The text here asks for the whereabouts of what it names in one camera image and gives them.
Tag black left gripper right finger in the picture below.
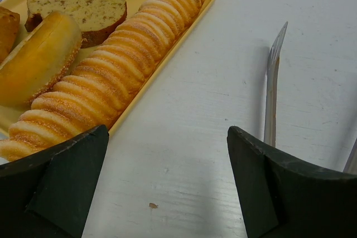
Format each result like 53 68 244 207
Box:
227 126 356 237

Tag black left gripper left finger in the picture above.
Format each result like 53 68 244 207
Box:
1 125 109 237

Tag long ridged twisted bread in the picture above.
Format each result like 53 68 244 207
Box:
1 0 205 161

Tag sesame crusted bun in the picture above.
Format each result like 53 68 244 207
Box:
1 11 81 107

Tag metal serving tongs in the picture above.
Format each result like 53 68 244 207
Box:
263 22 356 176

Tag brown bread chunk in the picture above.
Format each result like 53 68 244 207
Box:
0 7 20 62

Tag sliced seeded bread loaf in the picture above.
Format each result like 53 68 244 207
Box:
25 0 127 48

